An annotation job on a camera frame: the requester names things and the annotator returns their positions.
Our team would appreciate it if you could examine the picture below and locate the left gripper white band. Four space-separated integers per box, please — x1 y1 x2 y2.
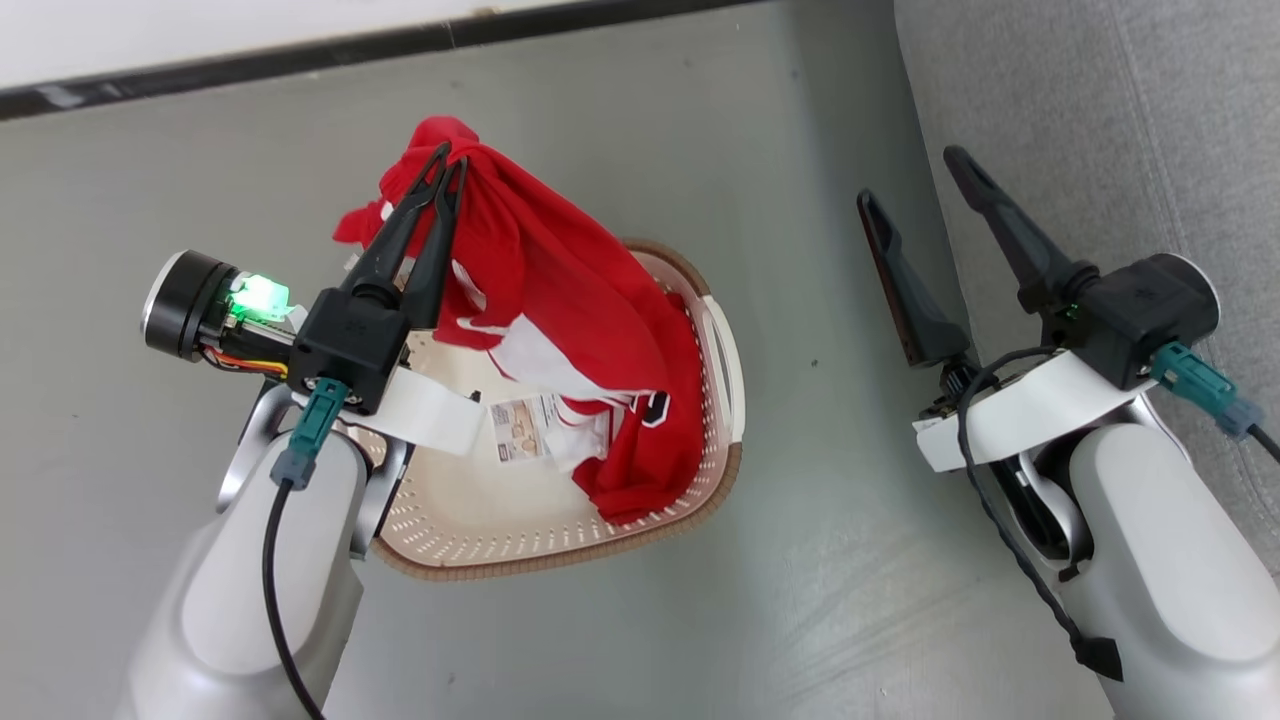
140 142 492 457

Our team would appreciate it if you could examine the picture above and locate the beige perforated laundry basket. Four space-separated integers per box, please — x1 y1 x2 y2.
345 238 747 583

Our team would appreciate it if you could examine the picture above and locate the dark skirting board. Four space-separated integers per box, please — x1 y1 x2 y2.
0 0 771 122

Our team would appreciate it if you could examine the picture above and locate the arm cable teal connector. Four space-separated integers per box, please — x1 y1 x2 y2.
1150 340 1280 466
262 378 351 720

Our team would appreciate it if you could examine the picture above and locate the grey fabric sofa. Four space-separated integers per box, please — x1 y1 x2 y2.
893 0 1280 581

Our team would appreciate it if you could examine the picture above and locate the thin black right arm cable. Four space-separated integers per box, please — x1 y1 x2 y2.
955 345 1126 683

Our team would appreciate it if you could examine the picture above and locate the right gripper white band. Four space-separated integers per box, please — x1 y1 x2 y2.
857 146 1146 473

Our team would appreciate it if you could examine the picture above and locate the red garment with white stripes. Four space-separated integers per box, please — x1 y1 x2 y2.
333 115 701 471

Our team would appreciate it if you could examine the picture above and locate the red garment black white trim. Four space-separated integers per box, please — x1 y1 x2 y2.
572 388 707 527

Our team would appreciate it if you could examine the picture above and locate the right arm cable teal connector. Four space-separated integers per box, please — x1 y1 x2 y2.
1150 340 1280 466

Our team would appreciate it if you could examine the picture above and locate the left arm cable teal connector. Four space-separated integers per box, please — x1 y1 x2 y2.
262 378 351 720

